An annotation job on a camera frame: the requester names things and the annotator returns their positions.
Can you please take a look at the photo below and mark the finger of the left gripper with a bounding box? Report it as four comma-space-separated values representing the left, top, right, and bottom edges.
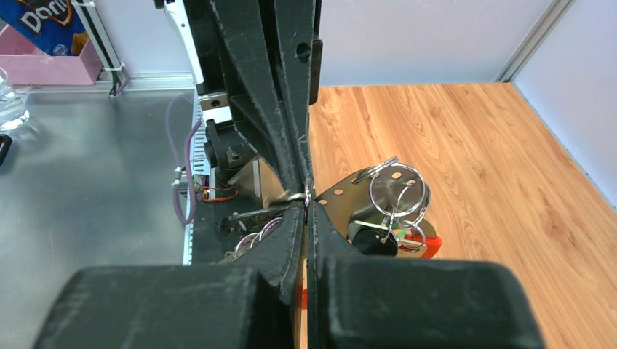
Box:
274, 1, 314, 188
210, 1, 304, 193

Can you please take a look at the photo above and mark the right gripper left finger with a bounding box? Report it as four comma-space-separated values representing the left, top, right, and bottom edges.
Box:
34, 203, 305, 348

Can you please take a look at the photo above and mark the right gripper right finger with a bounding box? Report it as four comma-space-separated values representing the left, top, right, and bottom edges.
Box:
307, 203, 545, 348

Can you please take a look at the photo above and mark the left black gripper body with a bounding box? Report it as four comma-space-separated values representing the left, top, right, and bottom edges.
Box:
183, 0, 324, 184

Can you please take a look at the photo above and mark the red handled metal key organizer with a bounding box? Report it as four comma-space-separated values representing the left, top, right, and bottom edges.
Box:
219, 156, 443, 266

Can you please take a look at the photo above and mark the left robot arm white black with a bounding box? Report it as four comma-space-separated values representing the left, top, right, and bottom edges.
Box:
154, 0, 323, 193

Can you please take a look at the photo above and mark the blue Doritos chip bag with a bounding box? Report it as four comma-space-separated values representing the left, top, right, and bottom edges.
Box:
1, 0, 89, 56

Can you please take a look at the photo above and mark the clear glass cup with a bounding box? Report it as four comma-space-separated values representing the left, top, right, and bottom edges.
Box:
1, 68, 31, 132

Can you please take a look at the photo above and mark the pink box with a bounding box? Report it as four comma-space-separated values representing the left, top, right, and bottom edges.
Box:
1, 25, 103, 86

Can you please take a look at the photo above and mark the black smartphone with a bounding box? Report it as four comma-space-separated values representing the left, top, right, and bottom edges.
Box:
0, 134, 12, 166

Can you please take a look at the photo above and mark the slotted white cable duct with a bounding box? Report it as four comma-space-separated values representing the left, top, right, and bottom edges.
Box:
182, 91, 213, 267

